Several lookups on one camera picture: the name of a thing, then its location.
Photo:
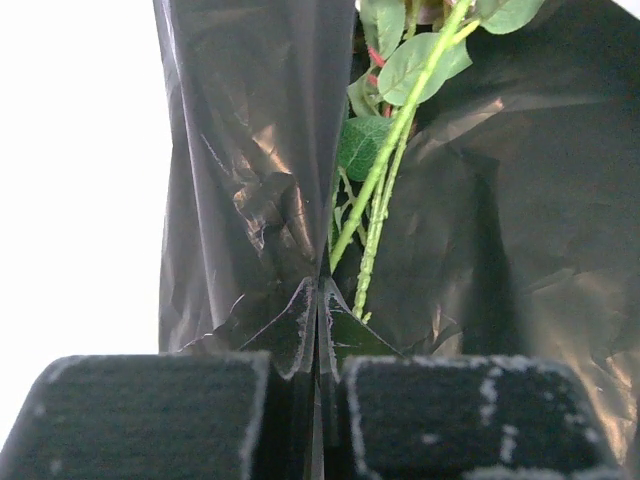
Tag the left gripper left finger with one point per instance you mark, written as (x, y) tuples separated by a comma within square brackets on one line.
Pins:
[(234, 404)]

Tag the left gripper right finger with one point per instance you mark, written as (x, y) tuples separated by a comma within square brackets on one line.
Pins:
[(433, 417)]

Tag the black wrapping paper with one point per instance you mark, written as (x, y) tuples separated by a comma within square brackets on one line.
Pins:
[(513, 226)]

